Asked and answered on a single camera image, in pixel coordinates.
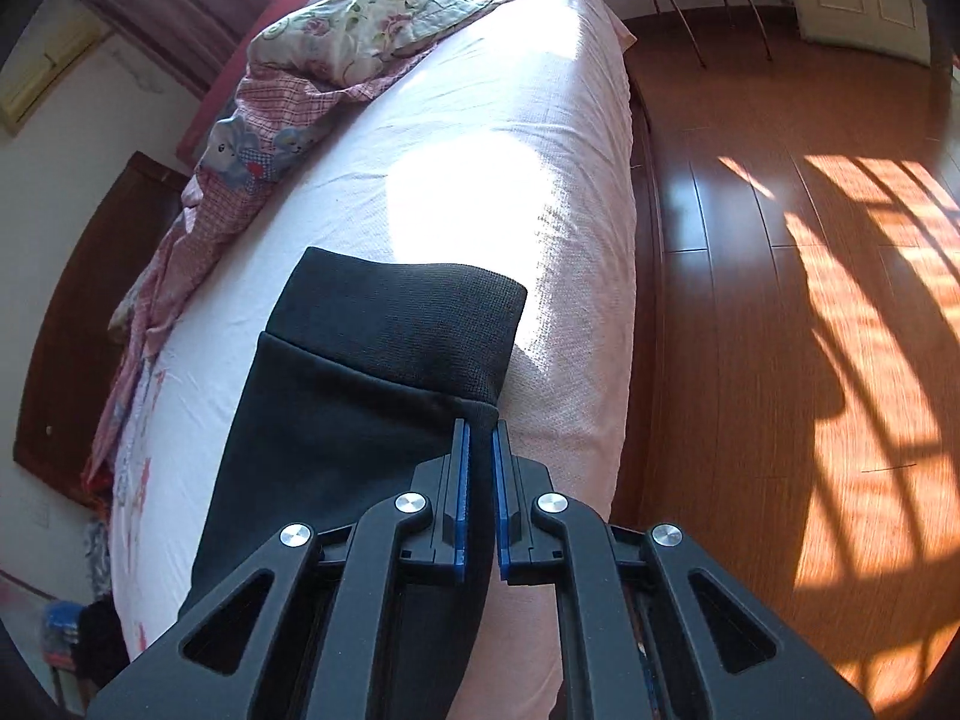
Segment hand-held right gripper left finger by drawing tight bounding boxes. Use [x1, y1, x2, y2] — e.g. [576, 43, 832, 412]
[86, 418, 473, 720]

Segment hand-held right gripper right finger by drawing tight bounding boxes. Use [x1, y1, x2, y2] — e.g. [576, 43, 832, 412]
[490, 418, 875, 720]

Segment black pants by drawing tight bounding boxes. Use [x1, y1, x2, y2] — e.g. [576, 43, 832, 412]
[180, 246, 565, 720]

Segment bed with pale pink sheet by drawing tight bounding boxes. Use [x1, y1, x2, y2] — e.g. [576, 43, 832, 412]
[82, 0, 668, 720]

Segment grey crumpled cloth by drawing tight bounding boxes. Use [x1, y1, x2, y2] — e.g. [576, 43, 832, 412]
[81, 516, 115, 601]

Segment black clothes pile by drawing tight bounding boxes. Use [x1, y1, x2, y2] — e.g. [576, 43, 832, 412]
[75, 598, 133, 692]

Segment clear plastic bag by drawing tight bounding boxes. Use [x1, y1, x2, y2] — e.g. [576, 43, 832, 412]
[41, 600, 87, 653]

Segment dark wooden headboard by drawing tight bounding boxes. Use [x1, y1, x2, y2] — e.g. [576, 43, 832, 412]
[13, 151, 188, 497]

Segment pink plaid floral quilt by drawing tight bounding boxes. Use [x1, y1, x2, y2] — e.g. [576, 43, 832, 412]
[82, 0, 578, 488]

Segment dusty pink curtain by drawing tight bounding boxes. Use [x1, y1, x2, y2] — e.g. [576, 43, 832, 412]
[75, 0, 323, 98]

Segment red bed rail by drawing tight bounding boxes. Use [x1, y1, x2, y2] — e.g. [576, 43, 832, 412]
[176, 0, 391, 166]

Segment wall air conditioner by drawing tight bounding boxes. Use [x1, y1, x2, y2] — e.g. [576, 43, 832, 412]
[0, 0, 113, 136]

